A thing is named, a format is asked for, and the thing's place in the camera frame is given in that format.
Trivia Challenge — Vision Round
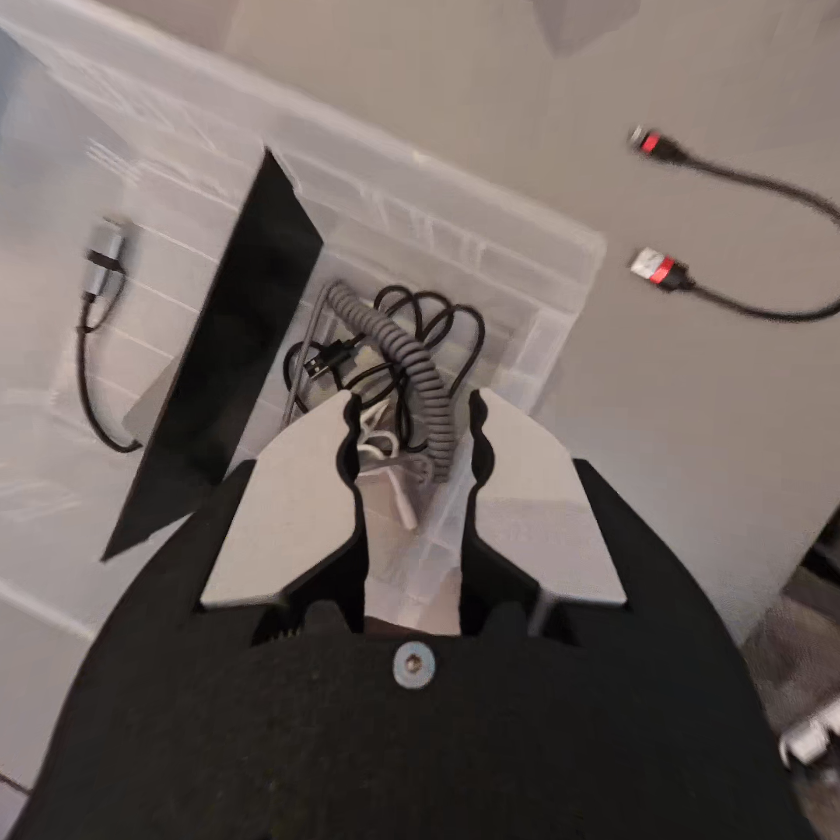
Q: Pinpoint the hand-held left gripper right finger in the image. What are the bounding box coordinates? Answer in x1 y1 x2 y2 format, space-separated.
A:
465 387 629 609

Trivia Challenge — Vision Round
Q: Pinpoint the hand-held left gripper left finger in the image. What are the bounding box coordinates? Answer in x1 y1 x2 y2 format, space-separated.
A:
199 390 366 609

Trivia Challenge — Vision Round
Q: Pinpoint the white USB cable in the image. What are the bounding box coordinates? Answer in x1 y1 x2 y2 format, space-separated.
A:
356 400 424 532

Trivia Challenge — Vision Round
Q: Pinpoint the grey braided USB cable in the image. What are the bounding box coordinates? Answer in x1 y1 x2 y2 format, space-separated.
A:
281 281 458 487

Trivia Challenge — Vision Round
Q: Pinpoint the black red-tipped USB cable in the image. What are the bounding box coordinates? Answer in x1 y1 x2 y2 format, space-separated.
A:
626 125 840 324

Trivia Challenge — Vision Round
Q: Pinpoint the grey hub cable with plug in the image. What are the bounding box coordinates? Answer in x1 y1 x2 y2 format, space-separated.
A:
75 220 143 455

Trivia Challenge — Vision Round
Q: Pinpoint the clear plastic bin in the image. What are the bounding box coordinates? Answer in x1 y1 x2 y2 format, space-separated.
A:
0 13 608 641

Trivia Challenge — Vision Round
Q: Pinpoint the black bin divider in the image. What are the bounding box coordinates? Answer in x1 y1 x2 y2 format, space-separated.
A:
100 147 326 563

